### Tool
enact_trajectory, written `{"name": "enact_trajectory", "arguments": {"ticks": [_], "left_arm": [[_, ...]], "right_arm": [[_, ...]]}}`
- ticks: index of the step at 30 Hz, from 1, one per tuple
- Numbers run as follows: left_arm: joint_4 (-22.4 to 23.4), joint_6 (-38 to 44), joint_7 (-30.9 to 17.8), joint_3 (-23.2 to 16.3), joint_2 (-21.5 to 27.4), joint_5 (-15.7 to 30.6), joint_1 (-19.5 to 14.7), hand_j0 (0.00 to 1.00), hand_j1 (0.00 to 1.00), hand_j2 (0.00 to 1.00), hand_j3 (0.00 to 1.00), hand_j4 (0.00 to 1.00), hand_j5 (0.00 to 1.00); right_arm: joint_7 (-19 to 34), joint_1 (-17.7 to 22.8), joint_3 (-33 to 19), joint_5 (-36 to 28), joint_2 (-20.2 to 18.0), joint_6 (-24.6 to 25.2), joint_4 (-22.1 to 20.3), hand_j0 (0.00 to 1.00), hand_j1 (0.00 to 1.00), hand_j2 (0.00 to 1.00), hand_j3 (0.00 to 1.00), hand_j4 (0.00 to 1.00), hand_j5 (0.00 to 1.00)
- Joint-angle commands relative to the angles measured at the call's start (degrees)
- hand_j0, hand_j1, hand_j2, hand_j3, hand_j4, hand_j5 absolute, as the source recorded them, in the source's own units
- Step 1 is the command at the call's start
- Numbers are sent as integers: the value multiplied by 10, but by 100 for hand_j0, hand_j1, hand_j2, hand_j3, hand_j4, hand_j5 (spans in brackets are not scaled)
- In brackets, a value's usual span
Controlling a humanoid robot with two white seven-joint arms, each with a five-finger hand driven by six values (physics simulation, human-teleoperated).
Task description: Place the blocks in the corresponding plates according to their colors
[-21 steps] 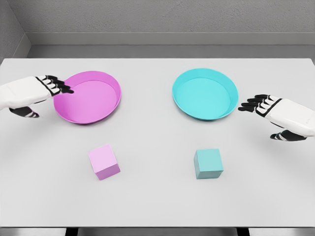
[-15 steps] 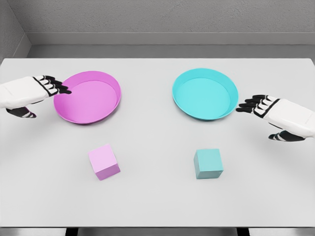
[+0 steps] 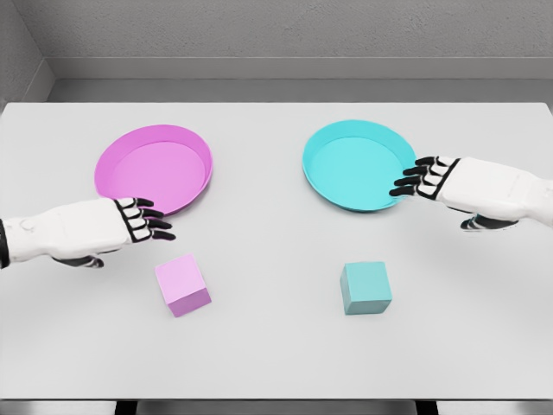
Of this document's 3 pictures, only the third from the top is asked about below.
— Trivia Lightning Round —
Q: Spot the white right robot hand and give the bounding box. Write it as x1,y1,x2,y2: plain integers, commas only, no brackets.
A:
389,156,522,232

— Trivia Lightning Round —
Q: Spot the teal cube block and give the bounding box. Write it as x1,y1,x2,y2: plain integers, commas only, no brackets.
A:
339,260,393,316

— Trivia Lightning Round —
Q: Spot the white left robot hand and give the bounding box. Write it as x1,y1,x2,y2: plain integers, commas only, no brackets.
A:
41,196,177,270

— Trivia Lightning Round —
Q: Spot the pink round plate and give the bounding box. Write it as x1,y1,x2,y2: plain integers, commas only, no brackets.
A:
93,124,214,217

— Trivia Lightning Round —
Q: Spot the pink cube block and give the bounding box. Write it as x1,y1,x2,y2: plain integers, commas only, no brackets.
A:
154,253,213,319

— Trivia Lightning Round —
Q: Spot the cyan round plate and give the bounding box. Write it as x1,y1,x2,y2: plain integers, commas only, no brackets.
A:
302,119,418,214

